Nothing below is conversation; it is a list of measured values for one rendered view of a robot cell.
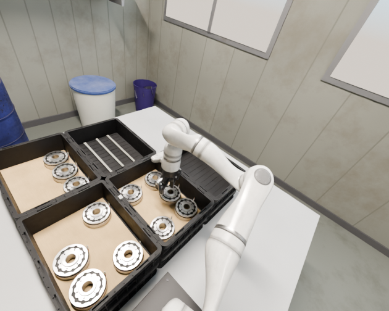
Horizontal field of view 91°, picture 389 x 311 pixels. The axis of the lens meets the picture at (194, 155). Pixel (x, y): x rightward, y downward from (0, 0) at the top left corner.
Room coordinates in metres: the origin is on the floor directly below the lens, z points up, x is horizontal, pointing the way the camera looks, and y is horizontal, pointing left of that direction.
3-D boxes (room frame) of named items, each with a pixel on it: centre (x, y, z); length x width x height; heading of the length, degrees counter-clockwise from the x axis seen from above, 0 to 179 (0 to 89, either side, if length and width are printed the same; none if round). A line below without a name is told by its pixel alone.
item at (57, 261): (0.20, 0.31, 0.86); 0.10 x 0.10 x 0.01
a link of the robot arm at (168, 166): (0.56, 0.10, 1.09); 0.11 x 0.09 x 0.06; 58
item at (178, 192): (0.57, 0.07, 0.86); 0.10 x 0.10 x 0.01
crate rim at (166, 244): (0.52, 0.10, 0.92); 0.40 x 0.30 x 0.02; 57
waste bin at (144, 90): (2.70, 0.97, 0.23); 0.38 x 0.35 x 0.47; 59
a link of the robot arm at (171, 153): (0.56, 0.08, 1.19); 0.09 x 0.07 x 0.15; 161
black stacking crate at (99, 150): (0.73, 0.44, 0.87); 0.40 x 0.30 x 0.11; 57
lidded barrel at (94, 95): (1.99, 1.34, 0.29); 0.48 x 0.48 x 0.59
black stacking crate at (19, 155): (0.48, 0.60, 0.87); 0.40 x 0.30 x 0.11; 57
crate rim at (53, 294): (0.27, 0.27, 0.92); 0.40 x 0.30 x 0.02; 57
